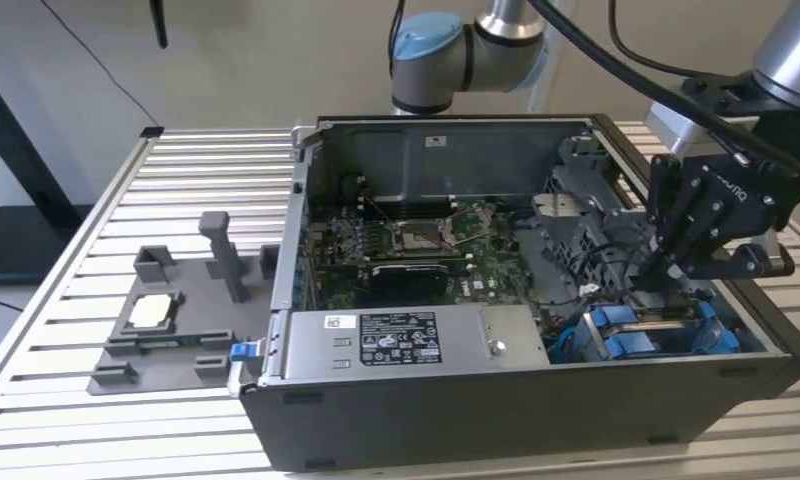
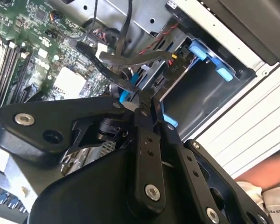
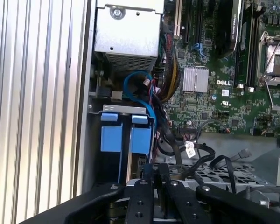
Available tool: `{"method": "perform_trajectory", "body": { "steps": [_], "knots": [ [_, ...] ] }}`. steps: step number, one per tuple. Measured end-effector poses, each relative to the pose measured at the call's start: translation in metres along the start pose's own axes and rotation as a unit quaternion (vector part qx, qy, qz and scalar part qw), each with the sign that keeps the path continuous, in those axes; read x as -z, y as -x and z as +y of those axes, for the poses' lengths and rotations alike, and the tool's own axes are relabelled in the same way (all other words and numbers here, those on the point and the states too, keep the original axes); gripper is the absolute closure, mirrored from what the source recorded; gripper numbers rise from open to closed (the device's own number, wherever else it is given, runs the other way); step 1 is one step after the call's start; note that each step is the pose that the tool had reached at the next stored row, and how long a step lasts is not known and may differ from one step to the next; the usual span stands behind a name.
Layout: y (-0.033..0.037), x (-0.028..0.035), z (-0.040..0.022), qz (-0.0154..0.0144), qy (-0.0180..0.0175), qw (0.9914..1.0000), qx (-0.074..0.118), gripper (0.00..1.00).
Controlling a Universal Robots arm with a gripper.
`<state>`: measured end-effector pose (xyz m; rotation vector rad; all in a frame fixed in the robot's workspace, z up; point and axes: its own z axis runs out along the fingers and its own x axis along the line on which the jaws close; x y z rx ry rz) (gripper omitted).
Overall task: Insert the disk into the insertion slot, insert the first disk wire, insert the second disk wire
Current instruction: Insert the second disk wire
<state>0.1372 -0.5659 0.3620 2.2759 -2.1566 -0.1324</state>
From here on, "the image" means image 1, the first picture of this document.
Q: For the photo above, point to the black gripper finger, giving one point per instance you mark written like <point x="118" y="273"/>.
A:
<point x="704" y="235"/>
<point x="664" y="200"/>

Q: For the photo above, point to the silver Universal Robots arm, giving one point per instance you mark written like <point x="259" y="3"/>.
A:
<point x="434" y="65"/>

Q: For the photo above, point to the metal disk bay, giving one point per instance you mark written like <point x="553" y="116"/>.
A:
<point x="594" y="345"/>

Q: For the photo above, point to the black RAM slot bank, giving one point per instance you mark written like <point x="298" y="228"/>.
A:
<point x="407" y="207"/>

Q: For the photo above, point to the grey drive cage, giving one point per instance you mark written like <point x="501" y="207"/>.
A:
<point x="574" y="210"/>

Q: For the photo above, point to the green motherboard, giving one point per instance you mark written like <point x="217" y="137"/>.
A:
<point x="494" y="260"/>

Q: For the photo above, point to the CPU socket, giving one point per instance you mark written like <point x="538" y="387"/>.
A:
<point x="417" y="240"/>

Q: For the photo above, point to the silver power supply unit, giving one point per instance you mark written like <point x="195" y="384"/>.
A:
<point x="461" y="340"/>

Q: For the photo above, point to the black open PC case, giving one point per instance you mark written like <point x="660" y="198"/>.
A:
<point x="441" y="425"/>

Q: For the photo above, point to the blue case latch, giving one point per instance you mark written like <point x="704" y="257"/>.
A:
<point x="242" y="351"/>

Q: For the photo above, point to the black table corner clip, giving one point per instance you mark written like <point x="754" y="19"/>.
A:
<point x="153" y="132"/>

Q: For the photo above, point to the green RAM stick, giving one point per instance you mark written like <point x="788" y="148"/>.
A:
<point x="167" y="342"/>

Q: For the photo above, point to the silver CPU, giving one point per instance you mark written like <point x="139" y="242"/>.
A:
<point x="153" y="311"/>

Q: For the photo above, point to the grey parts rack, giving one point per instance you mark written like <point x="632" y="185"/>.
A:
<point x="174" y="370"/>

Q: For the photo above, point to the black hanging rod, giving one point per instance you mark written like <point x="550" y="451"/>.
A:
<point x="161" y="25"/>

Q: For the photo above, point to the black monitor stand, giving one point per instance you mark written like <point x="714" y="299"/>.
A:
<point x="14" y="240"/>

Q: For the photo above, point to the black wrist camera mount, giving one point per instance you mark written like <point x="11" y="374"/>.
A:
<point x="754" y="262"/>

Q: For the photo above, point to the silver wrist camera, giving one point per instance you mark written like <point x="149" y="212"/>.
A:
<point x="681" y="125"/>

